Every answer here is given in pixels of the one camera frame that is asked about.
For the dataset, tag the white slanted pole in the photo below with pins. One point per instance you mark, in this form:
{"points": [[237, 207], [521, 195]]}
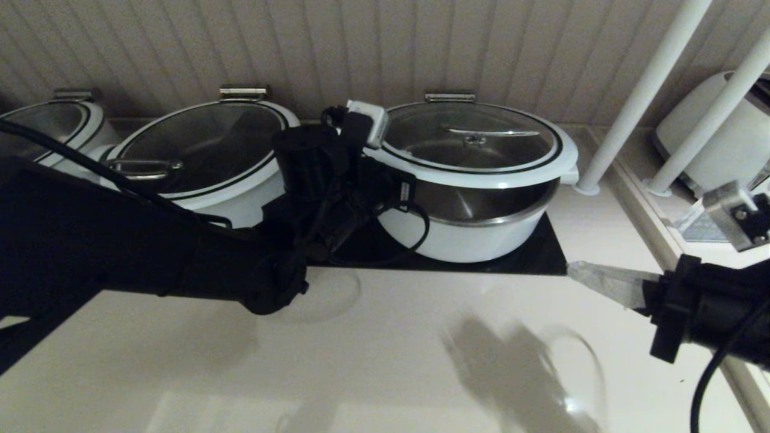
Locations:
{"points": [[710, 114], [637, 102]]}

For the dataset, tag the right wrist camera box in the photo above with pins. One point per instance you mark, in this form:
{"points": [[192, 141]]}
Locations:
{"points": [[737, 213]]}

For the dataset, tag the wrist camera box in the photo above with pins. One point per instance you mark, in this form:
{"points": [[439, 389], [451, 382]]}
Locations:
{"points": [[370, 120], [737, 213]]}

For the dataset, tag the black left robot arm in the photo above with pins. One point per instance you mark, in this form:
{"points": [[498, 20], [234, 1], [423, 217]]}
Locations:
{"points": [[120, 240]]}

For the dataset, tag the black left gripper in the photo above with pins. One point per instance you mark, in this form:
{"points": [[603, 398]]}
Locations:
{"points": [[388, 186]]}

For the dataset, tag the white-rimmed glass lid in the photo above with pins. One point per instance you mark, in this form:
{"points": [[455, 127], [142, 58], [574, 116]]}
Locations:
{"points": [[42, 123]]}

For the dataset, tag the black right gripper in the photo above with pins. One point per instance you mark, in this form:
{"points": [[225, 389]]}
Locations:
{"points": [[680, 313]]}

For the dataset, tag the white pot with steel interior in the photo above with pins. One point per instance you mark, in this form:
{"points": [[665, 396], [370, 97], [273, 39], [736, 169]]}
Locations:
{"points": [[469, 237]]}

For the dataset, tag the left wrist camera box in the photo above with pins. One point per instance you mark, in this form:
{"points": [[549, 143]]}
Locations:
{"points": [[370, 120]]}

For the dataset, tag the long black induction cooktop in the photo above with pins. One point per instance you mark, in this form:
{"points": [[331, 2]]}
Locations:
{"points": [[529, 261]]}

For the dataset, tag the clear acrylic sign holder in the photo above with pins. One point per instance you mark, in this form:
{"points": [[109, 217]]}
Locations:
{"points": [[698, 225]]}

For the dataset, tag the white toaster appliance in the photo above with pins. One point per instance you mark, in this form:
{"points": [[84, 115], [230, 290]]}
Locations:
{"points": [[740, 150]]}

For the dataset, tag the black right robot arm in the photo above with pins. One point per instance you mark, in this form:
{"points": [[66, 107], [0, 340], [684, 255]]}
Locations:
{"points": [[746, 325]]}

